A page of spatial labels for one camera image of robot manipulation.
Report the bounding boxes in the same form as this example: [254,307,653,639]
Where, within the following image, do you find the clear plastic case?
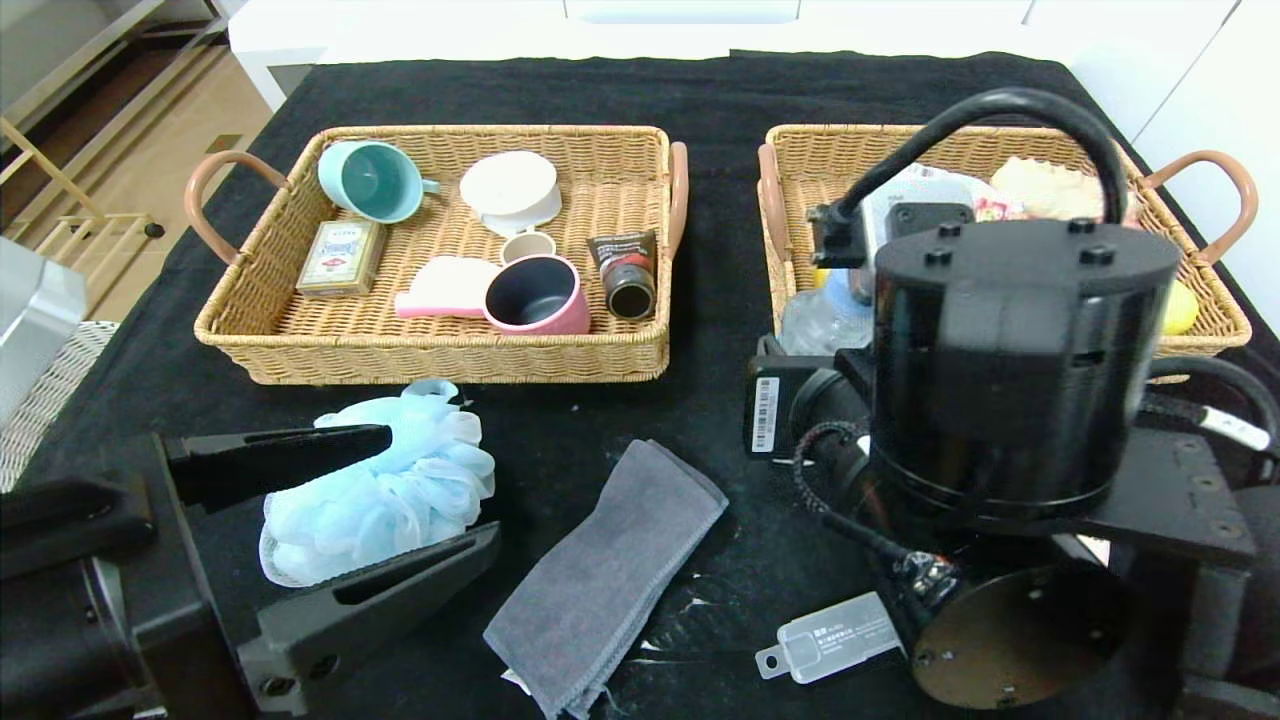
[755,590,906,685]

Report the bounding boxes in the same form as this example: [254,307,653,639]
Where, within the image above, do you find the teal cup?
[318,140,441,225]

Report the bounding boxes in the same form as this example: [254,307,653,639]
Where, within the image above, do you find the white wicker chair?
[0,320,121,491]

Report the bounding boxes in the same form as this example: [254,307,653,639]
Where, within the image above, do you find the white cabinet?
[230,0,1061,109]

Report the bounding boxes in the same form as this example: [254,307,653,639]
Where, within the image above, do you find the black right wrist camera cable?
[806,87,1133,269]

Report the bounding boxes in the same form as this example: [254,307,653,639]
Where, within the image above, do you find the green gold card box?
[296,219,388,299]

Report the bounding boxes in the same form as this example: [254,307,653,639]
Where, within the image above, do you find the black cosmetic tube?
[586,230,659,321]

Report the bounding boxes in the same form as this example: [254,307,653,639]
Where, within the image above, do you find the yellow lemon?
[1160,278,1198,336]

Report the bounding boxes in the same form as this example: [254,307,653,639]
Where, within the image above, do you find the pink mug dark inside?
[483,254,592,336]

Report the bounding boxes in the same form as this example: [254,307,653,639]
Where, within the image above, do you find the yellow wooden rack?
[0,113,166,344]

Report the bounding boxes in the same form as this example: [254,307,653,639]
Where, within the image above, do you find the grey folded towel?
[484,440,730,720]

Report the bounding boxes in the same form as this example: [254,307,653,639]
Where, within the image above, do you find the wicker basket with food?
[757,124,1259,386]

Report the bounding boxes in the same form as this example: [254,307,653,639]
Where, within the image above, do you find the small beige cup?
[500,228,558,267]

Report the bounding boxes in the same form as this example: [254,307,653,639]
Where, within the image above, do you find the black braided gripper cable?
[793,418,961,611]

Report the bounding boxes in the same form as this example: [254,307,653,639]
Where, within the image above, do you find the white round lid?
[460,150,563,239]

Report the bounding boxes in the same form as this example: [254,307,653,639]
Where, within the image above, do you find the beige bread loaf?
[990,156,1136,223]

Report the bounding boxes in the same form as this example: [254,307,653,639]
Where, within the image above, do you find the clear water bottle blue cap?
[778,268,881,357]

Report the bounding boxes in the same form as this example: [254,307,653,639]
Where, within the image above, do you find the wicker basket with household items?
[185,124,691,386]

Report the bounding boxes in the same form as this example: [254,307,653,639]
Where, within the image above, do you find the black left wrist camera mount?
[0,478,156,581]

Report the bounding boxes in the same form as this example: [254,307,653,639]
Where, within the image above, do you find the grey low shelf unit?
[0,0,236,129]

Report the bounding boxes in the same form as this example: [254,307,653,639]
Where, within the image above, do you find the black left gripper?
[0,423,502,720]

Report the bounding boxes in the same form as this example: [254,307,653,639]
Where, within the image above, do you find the black arm cable white label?
[1148,355,1280,461]

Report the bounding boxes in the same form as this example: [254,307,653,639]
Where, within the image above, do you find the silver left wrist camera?
[0,237,89,431]

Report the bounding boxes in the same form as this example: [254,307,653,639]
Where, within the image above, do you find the light blue bath loofah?
[260,380,497,589]

